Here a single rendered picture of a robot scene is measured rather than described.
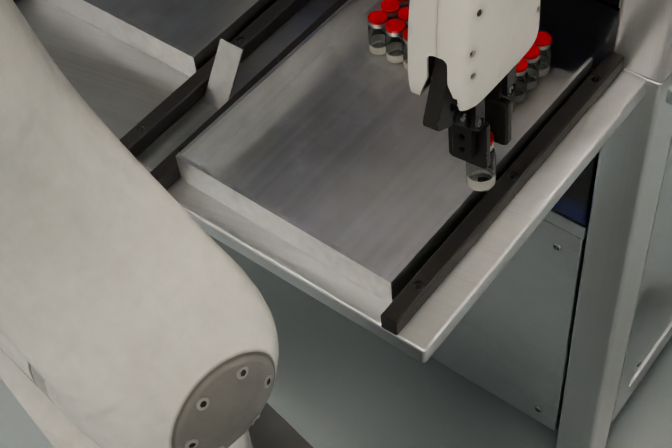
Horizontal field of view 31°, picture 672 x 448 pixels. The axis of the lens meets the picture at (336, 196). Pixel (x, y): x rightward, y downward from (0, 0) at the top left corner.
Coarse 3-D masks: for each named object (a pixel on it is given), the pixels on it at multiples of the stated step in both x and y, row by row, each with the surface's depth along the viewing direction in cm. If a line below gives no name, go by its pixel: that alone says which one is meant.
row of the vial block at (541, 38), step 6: (540, 36) 122; (546, 36) 122; (534, 42) 121; (540, 42) 121; (546, 42) 121; (540, 48) 121; (546, 48) 121; (540, 54) 122; (546, 54) 122; (540, 60) 122; (546, 60) 123; (540, 66) 123; (546, 66) 123; (540, 72) 124; (546, 72) 124
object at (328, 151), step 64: (320, 64) 128; (384, 64) 127; (256, 128) 123; (320, 128) 122; (384, 128) 121; (512, 128) 120; (256, 192) 117; (320, 192) 116; (384, 192) 116; (448, 192) 115; (320, 256) 110; (384, 256) 111
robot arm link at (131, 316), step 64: (0, 0) 48; (0, 64) 47; (0, 128) 48; (64, 128) 52; (0, 192) 50; (64, 192) 53; (128, 192) 56; (0, 256) 53; (64, 256) 54; (128, 256) 56; (192, 256) 59; (0, 320) 55; (64, 320) 56; (128, 320) 57; (192, 320) 59; (256, 320) 62; (64, 384) 58; (128, 384) 58; (192, 384) 60; (256, 384) 63
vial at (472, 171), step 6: (492, 150) 87; (492, 156) 87; (492, 162) 87; (468, 168) 88; (474, 168) 87; (480, 168) 87; (486, 168) 87; (492, 168) 88; (468, 174) 88; (474, 174) 88; (480, 174) 88; (486, 174) 88; (492, 174) 88; (468, 180) 89; (474, 180) 88; (480, 180) 88; (486, 180) 88; (492, 180) 89; (474, 186) 89; (480, 186) 89; (486, 186) 89; (492, 186) 89
